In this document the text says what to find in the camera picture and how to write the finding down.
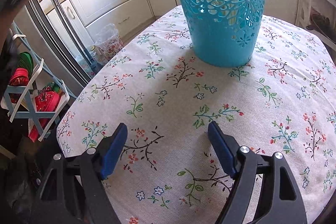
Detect clear floral trash bin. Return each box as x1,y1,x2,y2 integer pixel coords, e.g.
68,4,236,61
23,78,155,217
94,23,123,61

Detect blue white folding rack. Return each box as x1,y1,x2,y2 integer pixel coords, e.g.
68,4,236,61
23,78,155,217
1,23,70,142

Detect floral white tablecloth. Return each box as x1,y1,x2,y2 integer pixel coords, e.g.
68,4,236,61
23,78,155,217
57,7,335,223

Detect white rolling storage cart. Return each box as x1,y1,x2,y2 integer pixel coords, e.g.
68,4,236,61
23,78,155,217
295,0,335,52

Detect dark pan in cart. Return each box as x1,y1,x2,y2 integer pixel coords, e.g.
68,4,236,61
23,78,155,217
306,14,336,41

